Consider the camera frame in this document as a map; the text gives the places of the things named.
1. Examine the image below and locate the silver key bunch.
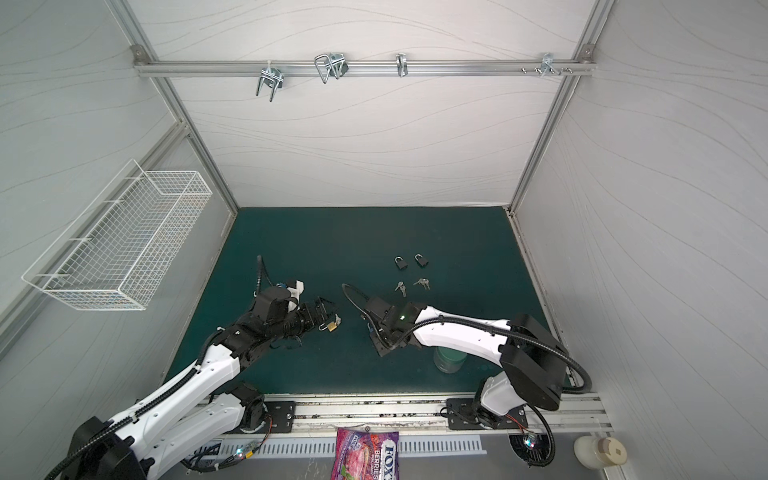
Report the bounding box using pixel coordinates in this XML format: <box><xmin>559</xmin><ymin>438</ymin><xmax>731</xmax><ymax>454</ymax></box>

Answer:
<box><xmin>415</xmin><ymin>278</ymin><xmax>431</xmax><ymax>291</ymax></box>
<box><xmin>395</xmin><ymin>281</ymin><xmax>407</xmax><ymax>298</ymax></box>

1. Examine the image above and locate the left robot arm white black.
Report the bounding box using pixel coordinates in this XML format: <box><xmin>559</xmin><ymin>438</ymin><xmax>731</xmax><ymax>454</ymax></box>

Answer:
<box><xmin>47</xmin><ymin>282</ymin><xmax>338</xmax><ymax>479</ymax></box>

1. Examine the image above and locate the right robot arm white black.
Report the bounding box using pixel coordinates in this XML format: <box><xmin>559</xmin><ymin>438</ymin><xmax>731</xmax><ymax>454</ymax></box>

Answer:
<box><xmin>361</xmin><ymin>298</ymin><xmax>568</xmax><ymax>416</ymax></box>

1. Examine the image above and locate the brass padlock with key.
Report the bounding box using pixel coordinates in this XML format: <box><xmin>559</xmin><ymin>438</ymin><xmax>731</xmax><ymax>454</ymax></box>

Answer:
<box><xmin>318</xmin><ymin>314</ymin><xmax>342</xmax><ymax>332</ymax></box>

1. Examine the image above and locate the purple candy bag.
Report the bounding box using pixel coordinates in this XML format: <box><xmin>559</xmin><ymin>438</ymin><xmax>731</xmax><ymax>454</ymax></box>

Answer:
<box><xmin>331</xmin><ymin>429</ymin><xmax>400</xmax><ymax>480</ymax></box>

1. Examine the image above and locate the metal u-bolt clamp left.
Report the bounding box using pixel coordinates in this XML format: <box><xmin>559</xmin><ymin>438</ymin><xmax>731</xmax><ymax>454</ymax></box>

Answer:
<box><xmin>256</xmin><ymin>66</ymin><xmax>284</xmax><ymax>102</ymax></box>

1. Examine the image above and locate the metal u-bolt clamp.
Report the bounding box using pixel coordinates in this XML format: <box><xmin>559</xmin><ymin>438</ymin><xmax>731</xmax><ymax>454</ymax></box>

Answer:
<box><xmin>256</xmin><ymin>66</ymin><xmax>284</xmax><ymax>102</ymax></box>
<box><xmin>313</xmin><ymin>52</ymin><xmax>349</xmax><ymax>84</ymax></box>

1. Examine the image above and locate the white plastic bottle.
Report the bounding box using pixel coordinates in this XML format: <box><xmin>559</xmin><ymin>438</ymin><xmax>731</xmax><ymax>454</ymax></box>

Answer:
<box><xmin>573</xmin><ymin>436</ymin><xmax>628</xmax><ymax>470</ymax></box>

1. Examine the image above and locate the metal u-bolt clamp middle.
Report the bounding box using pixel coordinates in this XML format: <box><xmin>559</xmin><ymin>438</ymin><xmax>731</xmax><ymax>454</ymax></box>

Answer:
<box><xmin>313</xmin><ymin>52</ymin><xmax>349</xmax><ymax>84</ymax></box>

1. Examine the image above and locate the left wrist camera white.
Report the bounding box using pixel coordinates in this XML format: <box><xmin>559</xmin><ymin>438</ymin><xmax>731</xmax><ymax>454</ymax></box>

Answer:
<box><xmin>286</xmin><ymin>279</ymin><xmax>304</xmax><ymax>312</ymax></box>

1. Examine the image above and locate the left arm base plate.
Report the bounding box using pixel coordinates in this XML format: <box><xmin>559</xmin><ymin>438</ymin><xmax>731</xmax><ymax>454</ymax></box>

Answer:
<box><xmin>234</xmin><ymin>401</ymin><xmax>296</xmax><ymax>434</ymax></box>

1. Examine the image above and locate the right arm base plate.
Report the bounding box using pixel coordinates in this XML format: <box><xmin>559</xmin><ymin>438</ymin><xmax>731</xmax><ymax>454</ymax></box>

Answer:
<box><xmin>439</xmin><ymin>397</ymin><xmax>529</xmax><ymax>432</ymax></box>

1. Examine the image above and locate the white slotted cable duct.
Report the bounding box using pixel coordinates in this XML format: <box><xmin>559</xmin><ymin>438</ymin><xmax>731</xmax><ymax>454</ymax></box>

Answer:
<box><xmin>179</xmin><ymin>435</ymin><xmax>487</xmax><ymax>462</ymax></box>

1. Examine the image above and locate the white wire basket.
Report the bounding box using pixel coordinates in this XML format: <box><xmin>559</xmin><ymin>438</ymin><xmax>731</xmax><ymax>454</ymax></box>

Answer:
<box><xmin>21</xmin><ymin>160</ymin><xmax>212</xmax><ymax>311</ymax></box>

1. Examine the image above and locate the right black corrugated cable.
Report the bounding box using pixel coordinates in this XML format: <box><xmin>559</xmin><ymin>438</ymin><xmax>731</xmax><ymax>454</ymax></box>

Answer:
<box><xmin>341</xmin><ymin>283</ymin><xmax>593</xmax><ymax>468</ymax></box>

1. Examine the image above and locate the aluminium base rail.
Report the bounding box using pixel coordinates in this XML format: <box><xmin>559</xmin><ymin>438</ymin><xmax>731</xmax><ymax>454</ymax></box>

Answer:
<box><xmin>265</xmin><ymin>392</ymin><xmax>614</xmax><ymax>437</ymax></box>

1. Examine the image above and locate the small metal bracket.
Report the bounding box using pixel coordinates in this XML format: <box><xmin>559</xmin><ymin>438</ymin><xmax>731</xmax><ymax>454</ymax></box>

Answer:
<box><xmin>395</xmin><ymin>53</ymin><xmax>408</xmax><ymax>78</ymax></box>

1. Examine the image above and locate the aluminium cross rail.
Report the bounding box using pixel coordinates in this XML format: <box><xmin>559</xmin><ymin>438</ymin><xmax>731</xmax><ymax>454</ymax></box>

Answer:
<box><xmin>134</xmin><ymin>57</ymin><xmax>597</xmax><ymax>78</ymax></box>

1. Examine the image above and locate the metal hook bracket right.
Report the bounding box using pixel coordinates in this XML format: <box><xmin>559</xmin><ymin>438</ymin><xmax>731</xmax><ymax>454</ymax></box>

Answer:
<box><xmin>520</xmin><ymin>53</ymin><xmax>573</xmax><ymax>77</ymax></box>

